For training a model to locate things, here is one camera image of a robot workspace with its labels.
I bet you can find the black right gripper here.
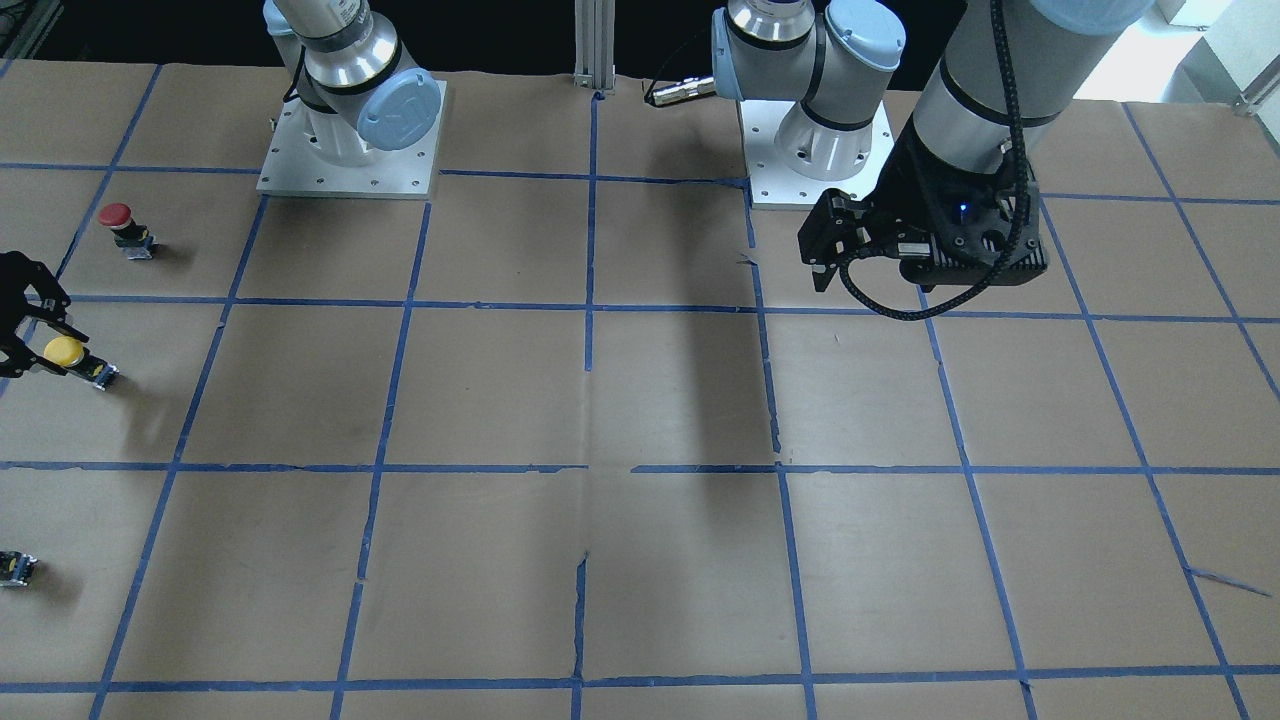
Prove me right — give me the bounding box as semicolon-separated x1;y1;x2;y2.
1;251;90;378

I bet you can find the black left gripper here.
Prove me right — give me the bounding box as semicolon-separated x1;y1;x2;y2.
797;122;1030;293

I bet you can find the yellow push button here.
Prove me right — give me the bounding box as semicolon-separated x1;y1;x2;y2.
41;334;119;391

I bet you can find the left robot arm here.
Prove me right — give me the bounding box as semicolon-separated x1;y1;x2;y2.
710;1;1149;292

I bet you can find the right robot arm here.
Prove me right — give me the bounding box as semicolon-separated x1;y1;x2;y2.
3;1;445;388

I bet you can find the red push button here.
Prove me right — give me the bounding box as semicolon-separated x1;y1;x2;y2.
96;202;156;261

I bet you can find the green push button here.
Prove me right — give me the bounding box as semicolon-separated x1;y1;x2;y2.
0;550;38;588

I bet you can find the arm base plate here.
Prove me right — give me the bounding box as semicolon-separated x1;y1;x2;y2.
256;79;442;201
739;100;893;211

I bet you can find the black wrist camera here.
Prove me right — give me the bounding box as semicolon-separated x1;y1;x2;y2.
899;200;1050;287

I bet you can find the aluminium frame post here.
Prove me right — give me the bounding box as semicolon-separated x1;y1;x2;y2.
573;0;616;94

